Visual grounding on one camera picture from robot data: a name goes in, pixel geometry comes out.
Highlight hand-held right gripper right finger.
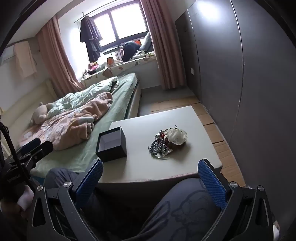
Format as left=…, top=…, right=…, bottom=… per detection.
left=197, top=159, right=275, bottom=241

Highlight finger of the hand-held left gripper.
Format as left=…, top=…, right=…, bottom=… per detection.
left=14, top=140, right=54, bottom=170
left=17, top=138, right=41, bottom=154

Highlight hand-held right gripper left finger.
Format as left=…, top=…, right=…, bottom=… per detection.
left=27, top=159, right=104, bottom=241

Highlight black jewelry box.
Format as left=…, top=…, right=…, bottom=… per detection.
left=95, top=126, right=127, bottom=163

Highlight white flower hair accessory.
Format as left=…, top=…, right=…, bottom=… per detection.
left=166, top=128, right=188, bottom=145

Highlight blue knotted flower bracelet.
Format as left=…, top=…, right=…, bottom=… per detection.
left=148, top=133, right=173, bottom=160

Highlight white square table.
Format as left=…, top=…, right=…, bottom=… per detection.
left=97, top=105, right=223, bottom=186

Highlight beige plush toy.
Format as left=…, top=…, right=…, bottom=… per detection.
left=31, top=102, right=55, bottom=125

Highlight cream bed headboard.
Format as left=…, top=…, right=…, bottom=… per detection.
left=0, top=79, right=58, bottom=139

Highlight pink fleece blanket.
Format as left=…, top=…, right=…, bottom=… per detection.
left=17, top=92, right=114, bottom=151

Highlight green printed quilt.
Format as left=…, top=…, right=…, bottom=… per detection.
left=47, top=76, right=119, bottom=117

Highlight bed with green sheet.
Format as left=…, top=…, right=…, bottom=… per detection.
left=30, top=72, right=141, bottom=178

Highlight beige hanging towel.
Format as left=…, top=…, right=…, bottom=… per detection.
left=13, top=41, right=37, bottom=78

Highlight pink curtain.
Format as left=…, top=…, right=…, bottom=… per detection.
left=141, top=0, right=187, bottom=90
left=37, top=17, right=86, bottom=98

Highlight printed window seat cushion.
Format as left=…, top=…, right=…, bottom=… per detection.
left=81, top=54, right=157, bottom=81

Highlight grey wardrobe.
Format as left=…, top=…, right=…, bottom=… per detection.
left=174, top=0, right=296, bottom=186

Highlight hanging dark clothes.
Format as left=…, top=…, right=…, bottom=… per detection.
left=80, top=16, right=103, bottom=63

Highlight dark bag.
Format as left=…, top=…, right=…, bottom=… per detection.
left=122, top=41, right=141, bottom=62

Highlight grey pillow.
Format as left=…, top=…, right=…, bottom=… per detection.
left=139, top=32, right=153, bottom=53

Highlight dark framed window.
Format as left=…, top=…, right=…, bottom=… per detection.
left=89, top=5, right=149, bottom=49

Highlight black cable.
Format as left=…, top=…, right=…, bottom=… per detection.
left=0, top=120, right=29, bottom=184

